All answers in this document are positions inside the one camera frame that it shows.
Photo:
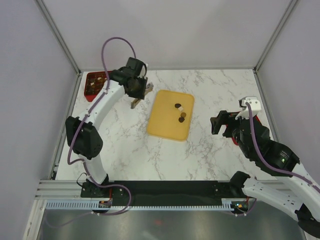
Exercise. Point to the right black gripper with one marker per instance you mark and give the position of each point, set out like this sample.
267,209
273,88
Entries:
223,117

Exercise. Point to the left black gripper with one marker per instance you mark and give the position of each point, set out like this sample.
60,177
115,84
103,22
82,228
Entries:
140,94

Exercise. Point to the metal serving tongs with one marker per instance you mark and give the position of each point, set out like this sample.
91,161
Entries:
148,89

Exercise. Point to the red box lid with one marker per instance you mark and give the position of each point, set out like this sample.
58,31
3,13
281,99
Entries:
236,133

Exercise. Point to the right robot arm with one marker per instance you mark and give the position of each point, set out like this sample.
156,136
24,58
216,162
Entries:
277,160

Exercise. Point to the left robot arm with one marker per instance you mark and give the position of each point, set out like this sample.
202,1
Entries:
82,132

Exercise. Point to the caramel ridged chocolate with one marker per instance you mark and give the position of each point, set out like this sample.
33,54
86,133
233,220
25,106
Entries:
183,114

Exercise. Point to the dark heart chocolate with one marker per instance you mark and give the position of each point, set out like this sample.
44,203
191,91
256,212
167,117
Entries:
181,119

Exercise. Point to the red compartment box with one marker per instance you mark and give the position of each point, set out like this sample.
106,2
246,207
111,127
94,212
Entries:
93,86

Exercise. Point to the yellow plastic tray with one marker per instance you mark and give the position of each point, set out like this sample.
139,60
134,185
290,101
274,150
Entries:
164,117

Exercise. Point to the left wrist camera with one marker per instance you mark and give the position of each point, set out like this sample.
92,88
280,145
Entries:
144,70

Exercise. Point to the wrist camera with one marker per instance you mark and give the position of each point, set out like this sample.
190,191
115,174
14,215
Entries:
250,106
144,70

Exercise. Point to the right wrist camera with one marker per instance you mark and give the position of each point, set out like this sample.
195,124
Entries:
250,106

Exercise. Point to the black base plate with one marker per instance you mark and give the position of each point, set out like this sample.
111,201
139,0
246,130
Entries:
164,193

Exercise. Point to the left aluminium frame post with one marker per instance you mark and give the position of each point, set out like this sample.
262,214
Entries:
57,34

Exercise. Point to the aluminium frame post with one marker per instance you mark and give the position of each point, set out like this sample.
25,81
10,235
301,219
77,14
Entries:
57,34
281,24

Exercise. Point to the right aluminium frame post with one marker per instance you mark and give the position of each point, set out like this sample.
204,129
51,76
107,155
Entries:
281,24

